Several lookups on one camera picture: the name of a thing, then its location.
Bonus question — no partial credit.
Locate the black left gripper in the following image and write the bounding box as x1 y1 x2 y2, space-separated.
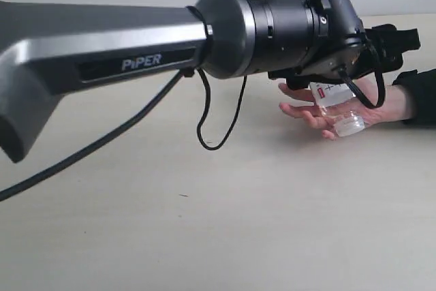
268 0 366 90

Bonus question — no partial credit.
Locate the green apple label bottle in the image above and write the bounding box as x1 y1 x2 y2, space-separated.
309 82 365 137

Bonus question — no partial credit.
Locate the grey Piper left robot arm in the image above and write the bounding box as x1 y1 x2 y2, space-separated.
1 0 364 162

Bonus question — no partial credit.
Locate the forearm in black sleeve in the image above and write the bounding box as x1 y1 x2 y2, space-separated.
364 69 435 128

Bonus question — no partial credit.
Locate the open bare human hand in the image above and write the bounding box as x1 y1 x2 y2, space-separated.
279 82 375 140

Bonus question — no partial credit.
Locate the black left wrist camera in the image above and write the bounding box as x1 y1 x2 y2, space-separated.
351 24 421 79

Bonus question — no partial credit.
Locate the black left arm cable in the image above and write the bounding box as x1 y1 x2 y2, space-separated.
0 0 386 202

